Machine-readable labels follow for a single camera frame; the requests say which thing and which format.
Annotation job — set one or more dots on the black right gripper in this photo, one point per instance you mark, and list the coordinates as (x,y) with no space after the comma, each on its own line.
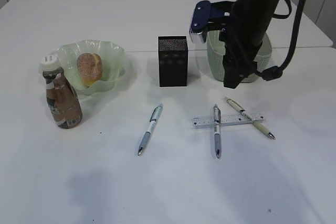
(238,60)

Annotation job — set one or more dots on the transparent plastic ruler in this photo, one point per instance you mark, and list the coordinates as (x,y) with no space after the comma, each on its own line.
(226,120)

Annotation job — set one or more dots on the sugared bread roll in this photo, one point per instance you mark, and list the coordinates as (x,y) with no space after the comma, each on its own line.
(90,68)

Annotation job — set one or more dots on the brown coffee drink bottle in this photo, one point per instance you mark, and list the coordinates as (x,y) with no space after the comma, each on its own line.
(61,97)

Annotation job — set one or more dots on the blue black right robot arm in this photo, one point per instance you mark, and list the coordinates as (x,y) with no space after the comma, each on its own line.
(243,35)

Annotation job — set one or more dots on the green plastic woven basket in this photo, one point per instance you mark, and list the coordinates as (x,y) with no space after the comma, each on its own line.
(216,51)

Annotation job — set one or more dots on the beige patterned pen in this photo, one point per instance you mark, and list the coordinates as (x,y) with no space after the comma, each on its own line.
(258,125)

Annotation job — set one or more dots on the black mesh pen holder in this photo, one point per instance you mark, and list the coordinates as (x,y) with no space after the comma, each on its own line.
(173,61)

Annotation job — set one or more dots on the grey grip patterned pen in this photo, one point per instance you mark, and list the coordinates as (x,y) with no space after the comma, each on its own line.
(217,131)

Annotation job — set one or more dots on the blue grip white pen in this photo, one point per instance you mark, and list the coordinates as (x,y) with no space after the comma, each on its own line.
(150,128)

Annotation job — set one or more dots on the green wavy glass plate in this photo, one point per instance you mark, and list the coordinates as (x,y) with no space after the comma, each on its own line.
(112,57)

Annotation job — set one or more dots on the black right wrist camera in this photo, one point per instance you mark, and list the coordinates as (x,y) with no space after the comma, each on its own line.
(209,16)

